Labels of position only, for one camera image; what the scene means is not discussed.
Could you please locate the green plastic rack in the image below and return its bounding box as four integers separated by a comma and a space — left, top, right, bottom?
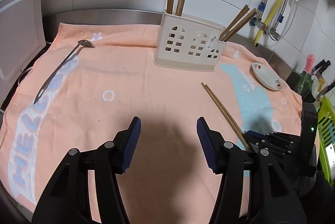
318, 97, 334, 185

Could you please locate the white strawberry saucer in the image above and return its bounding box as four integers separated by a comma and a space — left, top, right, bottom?
251, 62, 283, 91

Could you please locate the green glass bottle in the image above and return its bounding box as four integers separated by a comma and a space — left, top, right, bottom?
297, 71, 315, 103

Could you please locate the peach printed towel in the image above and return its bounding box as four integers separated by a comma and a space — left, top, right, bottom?
1, 24, 302, 223

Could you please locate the pink bottle brush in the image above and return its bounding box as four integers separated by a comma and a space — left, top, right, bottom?
304, 54, 315, 75

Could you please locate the metal slotted spoon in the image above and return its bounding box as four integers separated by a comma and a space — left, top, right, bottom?
33, 39, 95, 105

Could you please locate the beige plastic utensil holder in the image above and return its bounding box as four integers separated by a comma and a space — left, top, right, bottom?
154, 12, 226, 71

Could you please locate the metal gas valve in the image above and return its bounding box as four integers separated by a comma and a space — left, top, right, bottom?
250, 17, 269, 34

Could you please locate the black handled knife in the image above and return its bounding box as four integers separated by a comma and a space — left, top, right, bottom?
312, 60, 331, 75

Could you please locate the yellow gas hose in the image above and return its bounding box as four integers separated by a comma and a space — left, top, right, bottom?
253, 0, 301, 47

